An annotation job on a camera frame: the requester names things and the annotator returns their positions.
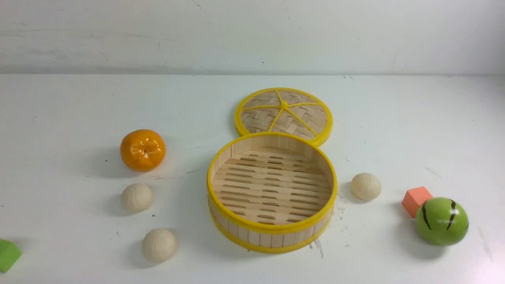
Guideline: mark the orange foam cube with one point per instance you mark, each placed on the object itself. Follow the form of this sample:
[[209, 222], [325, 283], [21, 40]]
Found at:
[[414, 199]]

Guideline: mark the orange toy tangerine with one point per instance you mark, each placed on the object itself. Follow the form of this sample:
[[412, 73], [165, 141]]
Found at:
[[142, 150]]

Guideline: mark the yellow rimmed bamboo steamer tray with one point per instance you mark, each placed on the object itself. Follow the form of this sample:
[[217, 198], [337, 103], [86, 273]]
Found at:
[[271, 192]]

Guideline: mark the green foam block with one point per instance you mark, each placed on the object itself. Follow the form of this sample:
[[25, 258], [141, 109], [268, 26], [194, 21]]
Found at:
[[9, 254]]

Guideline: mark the green striped toy melon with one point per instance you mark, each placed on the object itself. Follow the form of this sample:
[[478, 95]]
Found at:
[[442, 221]]

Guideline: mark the yellow woven steamer lid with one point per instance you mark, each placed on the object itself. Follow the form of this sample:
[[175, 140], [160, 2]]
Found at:
[[284, 110]]

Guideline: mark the white toy bun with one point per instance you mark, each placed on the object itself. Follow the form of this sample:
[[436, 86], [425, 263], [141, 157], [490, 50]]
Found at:
[[159, 245], [366, 186], [136, 198]]

